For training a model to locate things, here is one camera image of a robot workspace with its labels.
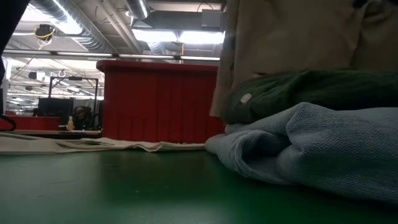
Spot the white printed tote bag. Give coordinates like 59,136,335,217
0,132,206,155

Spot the black monitor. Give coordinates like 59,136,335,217
37,98,75,125

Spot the dark green garment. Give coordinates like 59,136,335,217
222,70,398,125

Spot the bright ceiling light panel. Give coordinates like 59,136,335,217
132,29,225,45

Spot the yellow cable reel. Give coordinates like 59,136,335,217
34,24,57,41

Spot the black metal rack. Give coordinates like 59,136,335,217
48,76,100,108

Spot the black cable loop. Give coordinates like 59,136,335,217
0,113,17,132

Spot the red plastic laundry basket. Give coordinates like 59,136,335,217
96,60,226,144

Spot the corrugated silver air duct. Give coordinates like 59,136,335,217
29,0,116,54

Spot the grey beige garment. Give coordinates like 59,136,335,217
210,0,398,118

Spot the grey ceiling box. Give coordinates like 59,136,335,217
201,9,226,32

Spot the green table mat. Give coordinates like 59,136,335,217
0,148,398,224

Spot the round silver air duct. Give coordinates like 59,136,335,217
126,0,150,20

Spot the red low panel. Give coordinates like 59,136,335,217
0,115,61,131

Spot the white machine housing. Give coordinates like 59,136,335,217
1,58,12,114

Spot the light blue towel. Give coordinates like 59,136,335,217
205,101,398,205

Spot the person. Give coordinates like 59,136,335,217
73,105,95,131

